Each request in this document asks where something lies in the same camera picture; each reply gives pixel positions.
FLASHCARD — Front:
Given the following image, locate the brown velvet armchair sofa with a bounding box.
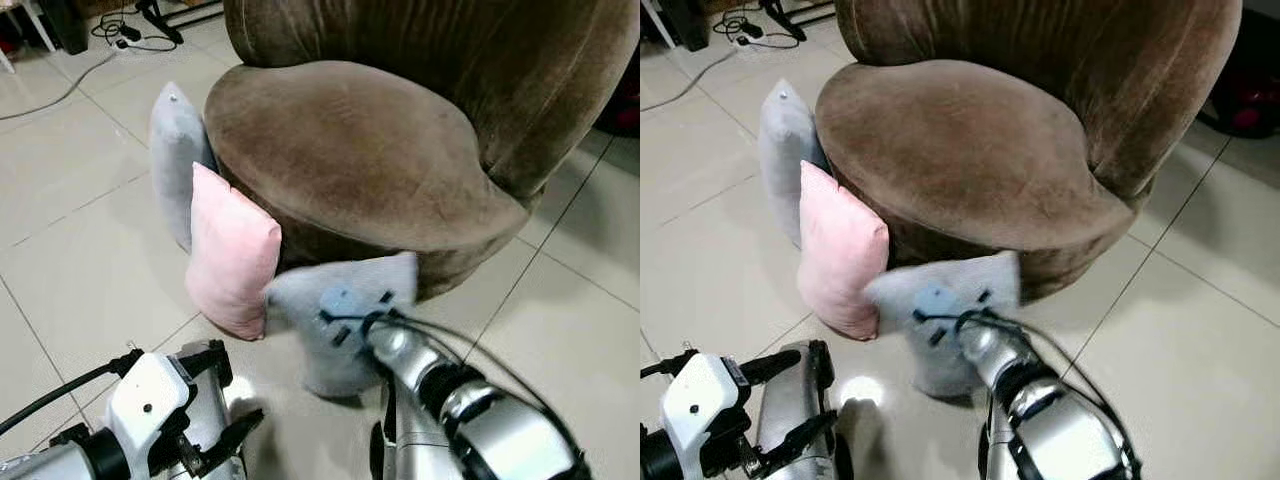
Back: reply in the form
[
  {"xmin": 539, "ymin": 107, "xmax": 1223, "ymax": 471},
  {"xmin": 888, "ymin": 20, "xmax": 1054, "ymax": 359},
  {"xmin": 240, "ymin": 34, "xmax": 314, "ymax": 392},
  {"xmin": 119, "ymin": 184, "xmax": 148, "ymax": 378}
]
[
  {"xmin": 203, "ymin": 0, "xmax": 641, "ymax": 303},
  {"xmin": 815, "ymin": 0, "xmax": 1244, "ymax": 303}
]

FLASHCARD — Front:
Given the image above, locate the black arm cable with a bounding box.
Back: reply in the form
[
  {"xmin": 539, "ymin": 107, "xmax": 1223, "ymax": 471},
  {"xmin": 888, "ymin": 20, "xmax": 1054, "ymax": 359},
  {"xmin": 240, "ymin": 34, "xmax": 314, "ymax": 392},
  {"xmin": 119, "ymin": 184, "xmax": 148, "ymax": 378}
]
[
  {"xmin": 640, "ymin": 347, "xmax": 699, "ymax": 381},
  {"xmin": 915, "ymin": 310, "xmax": 1143, "ymax": 471},
  {"xmin": 320, "ymin": 312, "xmax": 576, "ymax": 461},
  {"xmin": 0, "ymin": 345, "xmax": 146, "ymax": 437}
]

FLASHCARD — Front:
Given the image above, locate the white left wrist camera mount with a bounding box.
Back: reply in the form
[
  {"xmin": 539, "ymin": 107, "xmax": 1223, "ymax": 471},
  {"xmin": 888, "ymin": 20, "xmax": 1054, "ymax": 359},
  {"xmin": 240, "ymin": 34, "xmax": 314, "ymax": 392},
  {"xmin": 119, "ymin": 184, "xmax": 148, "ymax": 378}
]
[
  {"xmin": 660, "ymin": 352, "xmax": 749, "ymax": 453},
  {"xmin": 103, "ymin": 350, "xmax": 193, "ymax": 454}
]

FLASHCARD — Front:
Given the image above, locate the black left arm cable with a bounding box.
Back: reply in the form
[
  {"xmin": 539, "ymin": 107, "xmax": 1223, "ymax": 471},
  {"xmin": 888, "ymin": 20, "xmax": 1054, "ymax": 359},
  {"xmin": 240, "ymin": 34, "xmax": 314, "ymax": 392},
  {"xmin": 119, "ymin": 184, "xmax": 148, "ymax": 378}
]
[
  {"xmin": 640, "ymin": 347, "xmax": 699, "ymax": 381},
  {"xmin": 0, "ymin": 345, "xmax": 146, "ymax": 437}
]

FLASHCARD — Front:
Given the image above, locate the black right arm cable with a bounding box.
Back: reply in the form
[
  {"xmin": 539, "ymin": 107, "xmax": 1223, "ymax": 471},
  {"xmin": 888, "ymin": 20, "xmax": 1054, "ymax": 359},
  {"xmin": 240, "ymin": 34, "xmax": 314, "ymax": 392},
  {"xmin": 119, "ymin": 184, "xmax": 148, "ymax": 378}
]
[
  {"xmin": 320, "ymin": 312, "xmax": 576, "ymax": 461},
  {"xmin": 915, "ymin": 310, "xmax": 1143, "ymax": 471}
]

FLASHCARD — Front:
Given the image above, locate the white furniture leg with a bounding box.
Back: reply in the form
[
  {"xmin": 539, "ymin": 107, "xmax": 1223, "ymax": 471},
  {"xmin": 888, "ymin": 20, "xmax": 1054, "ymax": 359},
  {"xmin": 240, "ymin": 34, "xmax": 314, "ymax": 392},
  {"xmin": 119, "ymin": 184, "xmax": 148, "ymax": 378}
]
[
  {"xmin": 20, "ymin": 0, "xmax": 58, "ymax": 53},
  {"xmin": 643, "ymin": 0, "xmax": 678, "ymax": 51}
]

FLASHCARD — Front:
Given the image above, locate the white floor cable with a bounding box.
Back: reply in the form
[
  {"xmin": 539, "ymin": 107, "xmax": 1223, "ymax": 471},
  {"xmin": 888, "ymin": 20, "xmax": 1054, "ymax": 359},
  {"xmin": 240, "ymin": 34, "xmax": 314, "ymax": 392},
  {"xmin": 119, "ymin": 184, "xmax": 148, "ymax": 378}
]
[
  {"xmin": 0, "ymin": 48, "xmax": 123, "ymax": 123},
  {"xmin": 640, "ymin": 46, "xmax": 743, "ymax": 113}
]

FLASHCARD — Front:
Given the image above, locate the pink pillow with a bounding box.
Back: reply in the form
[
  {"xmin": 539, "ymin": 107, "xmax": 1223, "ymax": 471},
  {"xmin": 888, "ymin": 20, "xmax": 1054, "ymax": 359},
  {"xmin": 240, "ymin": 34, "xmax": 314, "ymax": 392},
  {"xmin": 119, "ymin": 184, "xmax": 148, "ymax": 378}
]
[
  {"xmin": 185, "ymin": 162, "xmax": 284, "ymax": 342},
  {"xmin": 796, "ymin": 160, "xmax": 892, "ymax": 342}
]

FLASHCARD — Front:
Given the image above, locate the silver left robot leg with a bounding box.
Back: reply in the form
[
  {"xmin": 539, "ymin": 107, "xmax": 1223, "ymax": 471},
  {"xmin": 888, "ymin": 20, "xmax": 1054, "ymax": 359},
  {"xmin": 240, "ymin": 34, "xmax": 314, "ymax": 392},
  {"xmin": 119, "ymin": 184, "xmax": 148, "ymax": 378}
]
[
  {"xmin": 752, "ymin": 342, "xmax": 853, "ymax": 480},
  {"xmin": 172, "ymin": 343, "xmax": 248, "ymax": 480}
]

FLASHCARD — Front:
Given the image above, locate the silver right robot leg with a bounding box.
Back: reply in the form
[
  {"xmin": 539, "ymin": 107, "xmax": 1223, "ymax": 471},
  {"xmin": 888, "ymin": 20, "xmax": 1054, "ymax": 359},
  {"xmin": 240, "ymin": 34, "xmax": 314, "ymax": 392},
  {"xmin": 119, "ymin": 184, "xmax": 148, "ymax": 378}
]
[
  {"xmin": 367, "ymin": 385, "xmax": 441, "ymax": 480},
  {"xmin": 977, "ymin": 395, "xmax": 1013, "ymax": 480}
]

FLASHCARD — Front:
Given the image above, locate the grey pillow with button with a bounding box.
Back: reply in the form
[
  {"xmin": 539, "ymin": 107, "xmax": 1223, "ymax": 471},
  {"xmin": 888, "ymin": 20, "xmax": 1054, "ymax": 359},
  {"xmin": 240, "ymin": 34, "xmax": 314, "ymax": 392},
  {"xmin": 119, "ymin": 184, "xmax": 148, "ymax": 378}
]
[
  {"xmin": 757, "ymin": 79, "xmax": 832, "ymax": 250},
  {"xmin": 149, "ymin": 82, "xmax": 220, "ymax": 254}
]

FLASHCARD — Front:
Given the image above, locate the red and black appliance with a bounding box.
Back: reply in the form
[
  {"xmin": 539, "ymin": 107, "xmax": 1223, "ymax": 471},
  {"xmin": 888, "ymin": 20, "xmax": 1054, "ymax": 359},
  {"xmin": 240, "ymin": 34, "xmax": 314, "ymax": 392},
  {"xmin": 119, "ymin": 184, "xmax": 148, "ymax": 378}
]
[
  {"xmin": 594, "ymin": 58, "xmax": 641, "ymax": 139},
  {"xmin": 1195, "ymin": 0, "xmax": 1280, "ymax": 139}
]

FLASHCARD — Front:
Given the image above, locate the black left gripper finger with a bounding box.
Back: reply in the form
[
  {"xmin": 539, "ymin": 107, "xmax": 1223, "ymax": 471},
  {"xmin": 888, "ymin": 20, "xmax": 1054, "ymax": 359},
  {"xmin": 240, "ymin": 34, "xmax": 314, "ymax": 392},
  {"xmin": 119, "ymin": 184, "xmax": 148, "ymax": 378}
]
[
  {"xmin": 760, "ymin": 409, "xmax": 840, "ymax": 472},
  {"xmin": 742, "ymin": 340, "xmax": 834, "ymax": 389},
  {"xmin": 198, "ymin": 407, "xmax": 267, "ymax": 474},
  {"xmin": 178, "ymin": 340, "xmax": 235, "ymax": 387}
]

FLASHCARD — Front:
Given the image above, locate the black box on floor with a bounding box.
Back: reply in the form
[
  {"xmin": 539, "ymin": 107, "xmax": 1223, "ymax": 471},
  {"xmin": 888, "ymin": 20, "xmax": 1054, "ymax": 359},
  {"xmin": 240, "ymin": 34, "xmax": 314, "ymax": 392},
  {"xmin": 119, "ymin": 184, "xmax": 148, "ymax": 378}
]
[
  {"xmin": 664, "ymin": 0, "xmax": 713, "ymax": 53},
  {"xmin": 38, "ymin": 0, "xmax": 93, "ymax": 57}
]

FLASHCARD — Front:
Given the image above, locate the silver robot leg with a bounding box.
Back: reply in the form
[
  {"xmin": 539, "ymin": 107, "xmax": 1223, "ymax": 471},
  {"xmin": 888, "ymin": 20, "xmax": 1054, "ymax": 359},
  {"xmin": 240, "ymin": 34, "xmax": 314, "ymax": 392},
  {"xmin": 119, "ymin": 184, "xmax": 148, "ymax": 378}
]
[
  {"xmin": 977, "ymin": 395, "xmax": 1013, "ymax": 480},
  {"xmin": 367, "ymin": 385, "xmax": 441, "ymax": 480},
  {"xmin": 752, "ymin": 342, "xmax": 853, "ymax": 480},
  {"xmin": 172, "ymin": 343, "xmax": 248, "ymax": 480}
]

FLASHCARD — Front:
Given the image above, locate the black stand leg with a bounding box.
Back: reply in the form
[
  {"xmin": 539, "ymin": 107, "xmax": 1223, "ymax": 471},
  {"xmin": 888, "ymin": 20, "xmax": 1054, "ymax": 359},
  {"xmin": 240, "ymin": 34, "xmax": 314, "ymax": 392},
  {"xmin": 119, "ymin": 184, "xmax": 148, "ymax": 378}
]
[
  {"xmin": 134, "ymin": 0, "xmax": 187, "ymax": 47},
  {"xmin": 758, "ymin": 0, "xmax": 809, "ymax": 43}
]

